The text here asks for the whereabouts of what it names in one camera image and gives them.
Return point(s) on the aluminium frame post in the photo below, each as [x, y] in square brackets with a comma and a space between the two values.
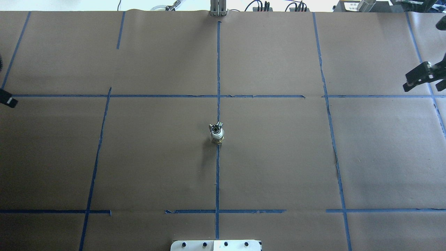
[218, 8]

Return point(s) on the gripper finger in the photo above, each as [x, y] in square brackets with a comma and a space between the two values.
[7, 99]

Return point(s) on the white column with base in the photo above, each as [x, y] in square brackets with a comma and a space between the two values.
[217, 245]

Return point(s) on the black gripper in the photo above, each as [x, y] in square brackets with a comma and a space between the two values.
[420, 74]

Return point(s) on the steel cylinder weight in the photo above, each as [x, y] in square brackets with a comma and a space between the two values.
[365, 5]

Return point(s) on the chrome pipe fitting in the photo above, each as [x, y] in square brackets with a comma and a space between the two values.
[216, 128]

